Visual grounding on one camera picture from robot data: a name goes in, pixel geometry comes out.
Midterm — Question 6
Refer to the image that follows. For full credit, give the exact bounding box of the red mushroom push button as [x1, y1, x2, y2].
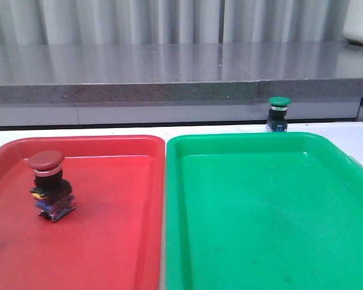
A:
[27, 150, 75, 222]

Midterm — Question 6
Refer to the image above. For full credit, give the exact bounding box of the red plastic tray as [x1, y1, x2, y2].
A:
[0, 135, 165, 289]

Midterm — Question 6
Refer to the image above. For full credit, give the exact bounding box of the green mushroom push button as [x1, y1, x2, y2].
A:
[266, 96, 292, 132]

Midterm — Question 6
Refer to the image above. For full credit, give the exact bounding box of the grey stone counter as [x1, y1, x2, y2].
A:
[0, 42, 363, 127]

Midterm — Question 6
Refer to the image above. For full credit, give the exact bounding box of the green plastic tray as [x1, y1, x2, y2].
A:
[166, 132, 363, 289]

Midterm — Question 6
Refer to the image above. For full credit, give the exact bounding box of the white rice cooker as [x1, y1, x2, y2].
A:
[343, 0, 363, 45]

